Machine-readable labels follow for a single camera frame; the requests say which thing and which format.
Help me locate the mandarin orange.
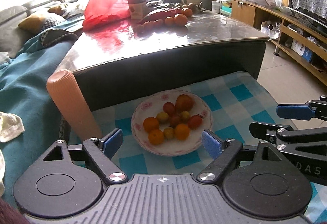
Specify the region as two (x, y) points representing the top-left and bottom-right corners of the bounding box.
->
(174, 123), (190, 140)
(143, 117), (160, 133)
(148, 129), (165, 145)

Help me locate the brown longan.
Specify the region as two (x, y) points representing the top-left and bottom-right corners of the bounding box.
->
(156, 111), (170, 124)
(163, 127), (175, 140)

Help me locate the large red tomato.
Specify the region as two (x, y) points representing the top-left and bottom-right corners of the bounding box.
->
(175, 94), (194, 112)

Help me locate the cherry tomato with stem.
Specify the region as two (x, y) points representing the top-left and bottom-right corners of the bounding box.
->
(187, 114), (203, 130)

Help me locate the pink ribbed cylinder vase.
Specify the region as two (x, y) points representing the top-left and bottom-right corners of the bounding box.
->
(46, 69), (102, 141)

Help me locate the green-brown small fruit on plate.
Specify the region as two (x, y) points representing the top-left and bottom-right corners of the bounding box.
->
(180, 111), (191, 123)

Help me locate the cherry tomato middle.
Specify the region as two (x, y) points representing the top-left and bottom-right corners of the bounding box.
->
(169, 114), (182, 128)

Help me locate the white floral plate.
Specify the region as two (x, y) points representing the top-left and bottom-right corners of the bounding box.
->
(131, 89), (213, 156)

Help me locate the cherry tomato top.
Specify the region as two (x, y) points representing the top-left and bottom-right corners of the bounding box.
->
(163, 102), (176, 116)

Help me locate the wooden tv shelf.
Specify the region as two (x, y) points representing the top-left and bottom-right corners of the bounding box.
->
(231, 0), (326, 84)

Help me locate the cream white cloth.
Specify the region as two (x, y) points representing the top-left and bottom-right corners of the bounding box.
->
(0, 111), (25, 196)

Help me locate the teal blanket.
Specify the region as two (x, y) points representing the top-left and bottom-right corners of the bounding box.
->
(1, 33), (77, 206)

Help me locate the dark coffee table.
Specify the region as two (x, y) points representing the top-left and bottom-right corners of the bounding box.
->
(59, 11), (268, 110)

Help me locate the orange fruit on table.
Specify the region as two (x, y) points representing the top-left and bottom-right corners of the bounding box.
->
(174, 14), (188, 26)

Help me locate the red plastic bag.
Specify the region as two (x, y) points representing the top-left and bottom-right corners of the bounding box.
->
(83, 0), (130, 32)

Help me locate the yellow pillow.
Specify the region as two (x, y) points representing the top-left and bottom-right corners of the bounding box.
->
(18, 12), (65, 35)

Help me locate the grey sofa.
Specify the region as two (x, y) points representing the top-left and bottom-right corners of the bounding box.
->
(0, 0), (91, 60)

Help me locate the paper cup on table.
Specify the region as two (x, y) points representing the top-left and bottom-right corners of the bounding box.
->
(128, 0), (146, 20)

